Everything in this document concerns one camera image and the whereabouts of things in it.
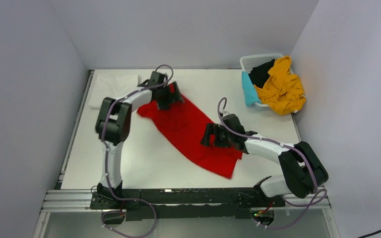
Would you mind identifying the folded white t-shirt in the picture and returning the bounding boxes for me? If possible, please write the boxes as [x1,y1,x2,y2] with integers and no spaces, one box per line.
[88,73,139,109]

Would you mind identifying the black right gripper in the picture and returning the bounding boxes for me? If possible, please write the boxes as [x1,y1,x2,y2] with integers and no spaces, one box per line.
[199,123,234,148]

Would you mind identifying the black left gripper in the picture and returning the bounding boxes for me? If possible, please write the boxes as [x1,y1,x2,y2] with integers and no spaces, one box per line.
[156,82,185,111]

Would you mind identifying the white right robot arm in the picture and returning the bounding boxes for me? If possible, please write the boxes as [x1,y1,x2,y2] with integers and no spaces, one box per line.
[200,114,329,206]

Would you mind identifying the white plastic laundry basket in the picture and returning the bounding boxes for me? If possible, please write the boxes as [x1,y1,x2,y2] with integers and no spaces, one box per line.
[240,53,284,111]

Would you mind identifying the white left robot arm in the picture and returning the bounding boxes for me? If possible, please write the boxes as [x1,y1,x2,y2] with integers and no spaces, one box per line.
[95,71,184,208]

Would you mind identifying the aluminium frame rail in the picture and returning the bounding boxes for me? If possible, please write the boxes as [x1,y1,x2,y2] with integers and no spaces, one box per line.
[42,187,330,212]

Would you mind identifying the red t-shirt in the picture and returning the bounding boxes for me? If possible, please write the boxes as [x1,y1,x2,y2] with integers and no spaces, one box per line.
[137,96,243,179]

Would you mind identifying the black t-shirt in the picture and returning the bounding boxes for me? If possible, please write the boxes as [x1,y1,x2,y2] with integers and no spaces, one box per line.
[249,59,275,88]

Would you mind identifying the teal t-shirt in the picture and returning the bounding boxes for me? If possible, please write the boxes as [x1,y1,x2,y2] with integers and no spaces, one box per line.
[241,71,261,107]

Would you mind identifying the yellow t-shirt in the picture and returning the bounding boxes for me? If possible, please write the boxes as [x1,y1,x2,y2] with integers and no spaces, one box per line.
[254,56,306,116]

